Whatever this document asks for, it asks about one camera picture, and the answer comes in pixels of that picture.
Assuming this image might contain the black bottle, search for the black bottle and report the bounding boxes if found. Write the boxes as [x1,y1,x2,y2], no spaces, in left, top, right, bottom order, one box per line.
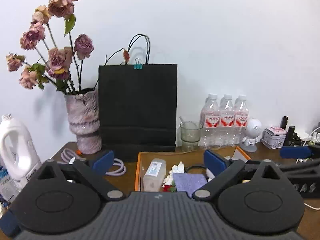
[284,126,295,146]

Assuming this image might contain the white detergent jug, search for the white detergent jug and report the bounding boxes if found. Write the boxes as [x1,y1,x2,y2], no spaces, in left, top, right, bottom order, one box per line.
[1,114,41,188]

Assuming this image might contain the right water bottle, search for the right water bottle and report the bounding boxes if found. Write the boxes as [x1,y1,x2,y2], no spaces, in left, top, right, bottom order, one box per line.
[233,95,249,145]

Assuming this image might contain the teal binder clip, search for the teal binder clip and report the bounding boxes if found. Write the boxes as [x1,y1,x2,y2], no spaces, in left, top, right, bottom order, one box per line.
[134,58,143,70]

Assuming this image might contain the purple knitted pouch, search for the purple knitted pouch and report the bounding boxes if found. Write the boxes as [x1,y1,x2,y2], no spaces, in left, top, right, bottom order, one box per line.
[173,173,207,198]

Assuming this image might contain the water bottle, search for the water bottle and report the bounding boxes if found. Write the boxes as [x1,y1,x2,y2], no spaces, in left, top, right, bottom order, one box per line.
[233,95,249,145]
[219,94,235,146]
[200,93,220,147]

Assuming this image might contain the black braided cable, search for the black braided cable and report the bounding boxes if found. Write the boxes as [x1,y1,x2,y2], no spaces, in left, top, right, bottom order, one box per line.
[184,164,208,174]

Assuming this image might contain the white charging cable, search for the white charging cable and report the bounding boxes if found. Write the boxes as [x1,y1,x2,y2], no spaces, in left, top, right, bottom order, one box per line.
[299,127,320,210]

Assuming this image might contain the dark blue case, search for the dark blue case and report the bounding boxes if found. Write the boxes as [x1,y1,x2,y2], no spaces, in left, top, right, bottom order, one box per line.
[0,210,21,238]

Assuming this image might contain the black paper bag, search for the black paper bag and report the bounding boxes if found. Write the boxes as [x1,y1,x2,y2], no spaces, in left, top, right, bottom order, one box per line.
[97,34,177,161]

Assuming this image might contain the middle water bottle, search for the middle water bottle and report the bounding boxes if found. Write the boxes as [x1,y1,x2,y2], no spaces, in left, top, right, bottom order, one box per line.
[219,94,235,146]

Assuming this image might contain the white astronaut speaker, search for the white astronaut speaker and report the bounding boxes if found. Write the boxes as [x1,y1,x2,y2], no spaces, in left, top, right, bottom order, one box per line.
[240,118,263,153]

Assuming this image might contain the mottled purple vase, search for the mottled purple vase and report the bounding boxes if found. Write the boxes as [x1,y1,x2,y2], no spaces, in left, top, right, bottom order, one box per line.
[65,88,102,154]

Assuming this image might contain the small tin box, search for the small tin box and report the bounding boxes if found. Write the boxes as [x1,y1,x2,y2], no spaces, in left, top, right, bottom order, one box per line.
[261,126,287,150]

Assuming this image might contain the dried pink roses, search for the dried pink roses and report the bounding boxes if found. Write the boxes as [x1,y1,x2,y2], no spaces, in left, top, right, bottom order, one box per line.
[5,0,94,95]

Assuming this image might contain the lilac coiled cable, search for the lilac coiled cable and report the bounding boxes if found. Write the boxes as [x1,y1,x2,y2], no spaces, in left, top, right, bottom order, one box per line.
[61,147,128,176]

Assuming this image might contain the white tissue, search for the white tissue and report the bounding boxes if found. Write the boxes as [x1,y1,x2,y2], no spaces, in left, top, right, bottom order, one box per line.
[163,161,184,186]

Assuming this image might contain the glass cup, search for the glass cup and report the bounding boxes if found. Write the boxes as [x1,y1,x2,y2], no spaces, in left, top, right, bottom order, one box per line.
[180,116,203,152]

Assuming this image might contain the translucent plastic container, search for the translucent plastic container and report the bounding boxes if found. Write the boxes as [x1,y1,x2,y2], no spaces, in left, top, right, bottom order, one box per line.
[143,158,167,192]

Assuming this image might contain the red artificial flower clip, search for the red artificial flower clip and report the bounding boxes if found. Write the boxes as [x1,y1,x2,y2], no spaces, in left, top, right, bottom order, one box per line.
[162,184,177,192]

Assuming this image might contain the left water bottle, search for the left water bottle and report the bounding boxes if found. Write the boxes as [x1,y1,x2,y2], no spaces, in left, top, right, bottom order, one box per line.
[200,93,220,147]

